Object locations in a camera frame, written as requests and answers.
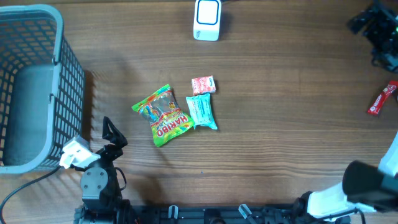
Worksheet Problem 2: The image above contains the white barcode scanner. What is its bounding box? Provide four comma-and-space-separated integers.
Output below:
193, 0, 222, 42

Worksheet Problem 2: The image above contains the grey plastic mesh basket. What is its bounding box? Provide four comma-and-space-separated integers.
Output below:
1, 4, 85, 175

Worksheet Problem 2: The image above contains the mint toilet wipes pack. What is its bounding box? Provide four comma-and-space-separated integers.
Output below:
186, 93, 218, 130

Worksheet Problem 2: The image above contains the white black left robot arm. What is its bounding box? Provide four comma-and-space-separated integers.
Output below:
73, 116, 139, 224

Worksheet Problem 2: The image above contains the colourful candy bag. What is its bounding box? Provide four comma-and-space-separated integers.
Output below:
132, 84, 195, 147

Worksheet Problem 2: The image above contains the red Nescafe stick sachet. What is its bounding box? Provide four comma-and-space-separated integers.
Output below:
367, 80, 397, 115

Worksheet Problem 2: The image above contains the black left camera cable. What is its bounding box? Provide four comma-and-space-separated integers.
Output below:
0, 164, 63, 224

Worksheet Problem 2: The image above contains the red white small packet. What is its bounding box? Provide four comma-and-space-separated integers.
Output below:
192, 75, 216, 96

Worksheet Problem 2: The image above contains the black aluminium mounting rail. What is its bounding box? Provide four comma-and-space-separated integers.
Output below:
73, 203, 351, 224

